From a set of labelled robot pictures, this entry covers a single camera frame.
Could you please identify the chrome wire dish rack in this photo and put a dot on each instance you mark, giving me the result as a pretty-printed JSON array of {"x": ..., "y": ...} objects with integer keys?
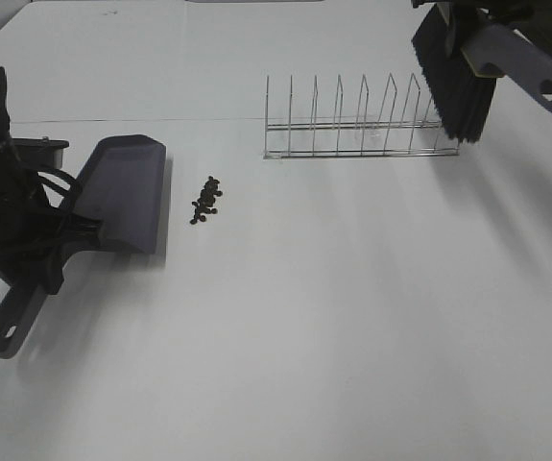
[{"x": 315, "y": 121}]

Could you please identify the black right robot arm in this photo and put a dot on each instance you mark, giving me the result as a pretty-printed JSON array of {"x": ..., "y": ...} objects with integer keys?
[{"x": 485, "y": 41}]

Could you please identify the pile of coffee beans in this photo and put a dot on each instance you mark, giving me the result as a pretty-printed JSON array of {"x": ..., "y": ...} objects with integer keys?
[{"x": 205, "y": 204}]

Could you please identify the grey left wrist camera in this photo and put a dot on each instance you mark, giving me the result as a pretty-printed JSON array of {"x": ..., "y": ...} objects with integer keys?
[{"x": 41, "y": 151}]

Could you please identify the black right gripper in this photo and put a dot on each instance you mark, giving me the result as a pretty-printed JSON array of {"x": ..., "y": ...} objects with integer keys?
[{"x": 504, "y": 12}]

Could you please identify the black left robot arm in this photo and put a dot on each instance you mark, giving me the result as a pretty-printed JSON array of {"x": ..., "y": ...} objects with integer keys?
[{"x": 36, "y": 212}]

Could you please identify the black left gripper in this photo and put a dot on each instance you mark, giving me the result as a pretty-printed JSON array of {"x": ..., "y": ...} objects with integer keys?
[{"x": 37, "y": 219}]

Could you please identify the grey hand brush black bristles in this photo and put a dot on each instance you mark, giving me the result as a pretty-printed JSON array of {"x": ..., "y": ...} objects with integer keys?
[{"x": 464, "y": 108}]

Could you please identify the grey plastic dustpan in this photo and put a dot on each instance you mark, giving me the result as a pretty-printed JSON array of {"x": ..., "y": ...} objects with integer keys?
[{"x": 122, "y": 181}]

